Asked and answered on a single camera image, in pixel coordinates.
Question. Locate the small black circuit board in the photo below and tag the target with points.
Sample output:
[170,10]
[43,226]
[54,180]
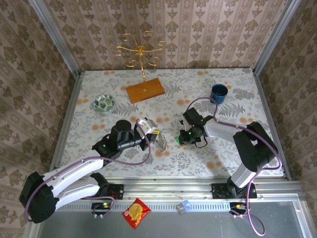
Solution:
[102,205]
[237,206]

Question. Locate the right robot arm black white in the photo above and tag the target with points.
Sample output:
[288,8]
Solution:
[255,146]

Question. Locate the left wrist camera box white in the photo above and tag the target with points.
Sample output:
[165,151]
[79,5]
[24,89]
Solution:
[148,125]

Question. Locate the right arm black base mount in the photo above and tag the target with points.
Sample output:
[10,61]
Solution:
[218,191]

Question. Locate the grey metal panel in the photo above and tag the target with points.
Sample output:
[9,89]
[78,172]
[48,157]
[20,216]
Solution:
[198,225]

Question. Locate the aluminium side rail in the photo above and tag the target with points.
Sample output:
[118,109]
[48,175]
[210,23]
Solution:
[268,111]
[68,111]

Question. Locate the aluminium corner post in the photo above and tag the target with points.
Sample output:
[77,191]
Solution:
[56,37]
[275,37]

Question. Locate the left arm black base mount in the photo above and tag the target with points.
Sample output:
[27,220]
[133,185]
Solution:
[119,191]

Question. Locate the leaf-patterned bowl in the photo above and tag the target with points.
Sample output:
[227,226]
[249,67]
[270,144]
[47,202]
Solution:
[104,104]

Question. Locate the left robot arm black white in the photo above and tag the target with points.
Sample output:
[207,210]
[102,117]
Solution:
[76,171]

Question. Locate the dark blue mug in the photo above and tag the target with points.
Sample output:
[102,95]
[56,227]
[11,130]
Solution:
[219,93]

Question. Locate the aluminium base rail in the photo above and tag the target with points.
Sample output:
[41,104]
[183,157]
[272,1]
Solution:
[168,189]

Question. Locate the red snack packet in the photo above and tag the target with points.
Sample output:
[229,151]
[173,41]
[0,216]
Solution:
[136,212]

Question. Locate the small blue white packet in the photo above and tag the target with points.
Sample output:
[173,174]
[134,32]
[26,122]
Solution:
[183,207]

